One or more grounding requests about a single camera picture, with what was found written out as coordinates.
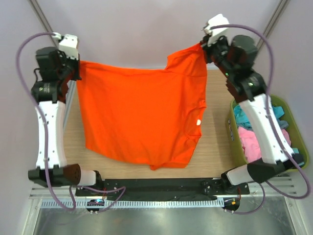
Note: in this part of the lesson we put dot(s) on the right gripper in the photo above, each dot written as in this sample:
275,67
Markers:
207,49

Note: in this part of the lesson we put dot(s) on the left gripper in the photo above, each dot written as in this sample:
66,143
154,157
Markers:
76,63

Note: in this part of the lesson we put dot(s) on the orange t-shirt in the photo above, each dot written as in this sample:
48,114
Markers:
150,117

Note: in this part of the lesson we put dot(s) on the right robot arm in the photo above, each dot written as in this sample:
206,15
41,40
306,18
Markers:
249,91

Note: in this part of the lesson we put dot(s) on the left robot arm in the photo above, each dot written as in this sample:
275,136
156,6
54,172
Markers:
52,170

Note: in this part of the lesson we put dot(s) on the light blue t-shirt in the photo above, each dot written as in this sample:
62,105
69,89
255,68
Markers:
242,119

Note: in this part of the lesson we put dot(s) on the grey t-shirt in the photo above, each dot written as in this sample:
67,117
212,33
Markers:
283,124

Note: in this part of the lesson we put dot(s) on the pink t-shirt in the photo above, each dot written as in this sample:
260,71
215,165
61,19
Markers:
250,145

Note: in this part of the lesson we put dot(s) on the green laundry basket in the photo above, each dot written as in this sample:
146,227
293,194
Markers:
291,134

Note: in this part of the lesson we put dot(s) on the turquoise t-shirt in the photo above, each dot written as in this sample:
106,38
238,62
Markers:
299,159

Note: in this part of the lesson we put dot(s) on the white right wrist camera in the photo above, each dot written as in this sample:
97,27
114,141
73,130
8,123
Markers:
215,28

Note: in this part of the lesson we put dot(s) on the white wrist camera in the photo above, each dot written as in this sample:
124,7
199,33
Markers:
68,44
215,28

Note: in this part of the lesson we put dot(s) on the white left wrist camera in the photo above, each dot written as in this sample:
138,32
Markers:
68,44

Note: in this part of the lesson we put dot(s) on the white slotted cable duct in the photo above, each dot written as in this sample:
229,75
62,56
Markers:
98,204

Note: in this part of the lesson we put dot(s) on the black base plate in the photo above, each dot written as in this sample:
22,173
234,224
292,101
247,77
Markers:
175,189

